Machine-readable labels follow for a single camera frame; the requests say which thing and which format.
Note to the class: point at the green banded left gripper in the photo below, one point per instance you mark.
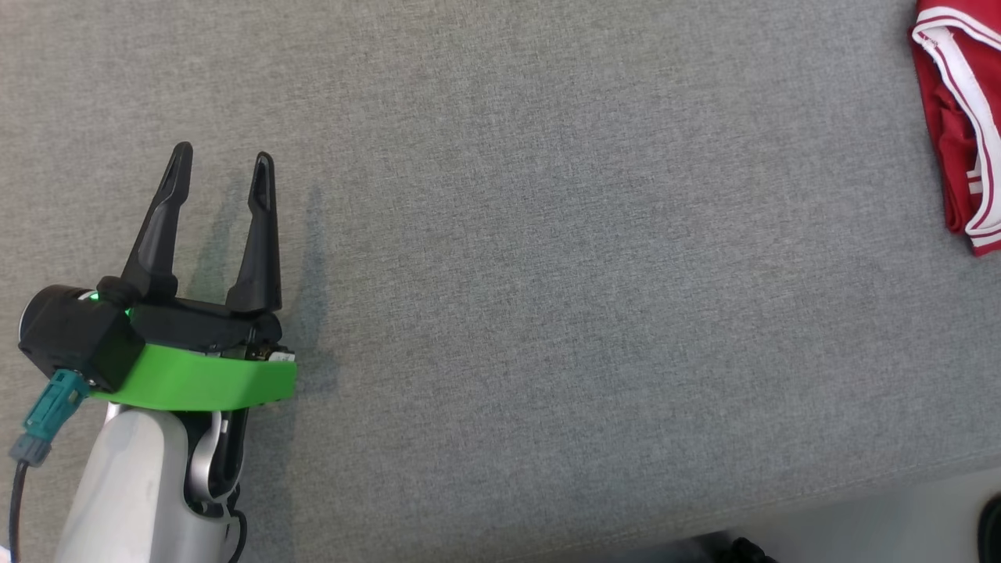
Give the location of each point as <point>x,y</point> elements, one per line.
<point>203,379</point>

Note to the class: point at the red and white jersey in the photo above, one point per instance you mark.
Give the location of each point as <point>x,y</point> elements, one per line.
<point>950,133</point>

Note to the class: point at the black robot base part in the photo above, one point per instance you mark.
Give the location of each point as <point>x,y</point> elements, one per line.
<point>747,551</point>
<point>992,536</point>

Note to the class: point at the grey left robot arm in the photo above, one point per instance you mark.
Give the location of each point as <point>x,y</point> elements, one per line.
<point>125,493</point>

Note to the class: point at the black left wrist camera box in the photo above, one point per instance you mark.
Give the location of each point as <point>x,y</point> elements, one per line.
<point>78,336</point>

